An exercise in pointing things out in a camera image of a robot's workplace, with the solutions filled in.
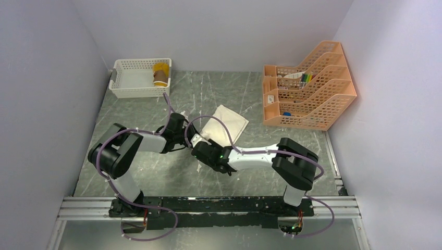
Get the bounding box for white towel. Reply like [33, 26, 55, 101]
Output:
[201, 105, 249, 146]

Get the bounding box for yellow brown bear towel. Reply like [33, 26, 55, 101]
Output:
[152, 62, 169, 87]

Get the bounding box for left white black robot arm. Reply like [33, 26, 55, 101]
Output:
[88, 112, 199, 217]

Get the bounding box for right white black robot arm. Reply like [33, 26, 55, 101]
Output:
[190, 135, 323, 216]

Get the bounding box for white plastic basket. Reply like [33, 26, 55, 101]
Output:
[108, 58, 172, 98]

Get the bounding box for orange plastic file organizer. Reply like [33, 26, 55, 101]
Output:
[262, 41, 357, 131]

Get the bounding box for colourful pens in organizer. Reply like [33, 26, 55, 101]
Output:
[300, 73, 313, 84]

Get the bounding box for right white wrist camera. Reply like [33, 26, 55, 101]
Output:
[190, 134, 211, 148]

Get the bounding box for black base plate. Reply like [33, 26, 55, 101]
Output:
[108, 196, 314, 230]

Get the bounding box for aluminium rail frame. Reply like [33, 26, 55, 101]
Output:
[47, 135, 370, 249]

